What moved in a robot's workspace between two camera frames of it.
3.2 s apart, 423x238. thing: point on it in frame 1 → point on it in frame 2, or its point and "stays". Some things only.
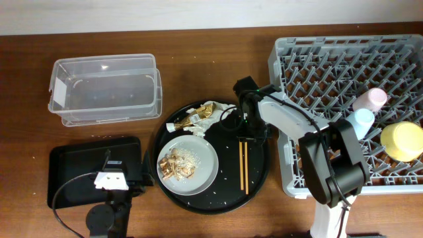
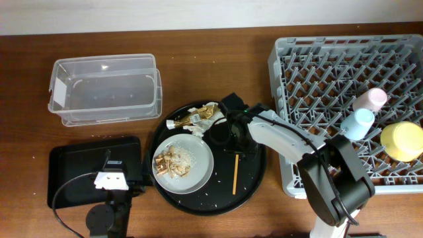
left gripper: (107, 157) stays
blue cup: (362, 120) stays
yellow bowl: (402, 141) stays
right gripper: (244, 134) → (229, 144)
